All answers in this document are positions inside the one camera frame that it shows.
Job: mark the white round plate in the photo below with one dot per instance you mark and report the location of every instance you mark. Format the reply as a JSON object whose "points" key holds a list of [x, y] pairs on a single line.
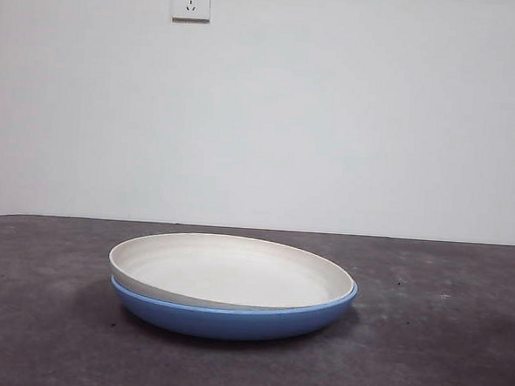
{"points": [[231, 272]]}

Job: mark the blue round plate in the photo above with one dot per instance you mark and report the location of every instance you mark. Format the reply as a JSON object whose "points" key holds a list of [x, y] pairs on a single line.
{"points": [[232, 325]]}

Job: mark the white wall socket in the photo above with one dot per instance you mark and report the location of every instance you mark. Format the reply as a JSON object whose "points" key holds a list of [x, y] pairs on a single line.
{"points": [[191, 5]]}

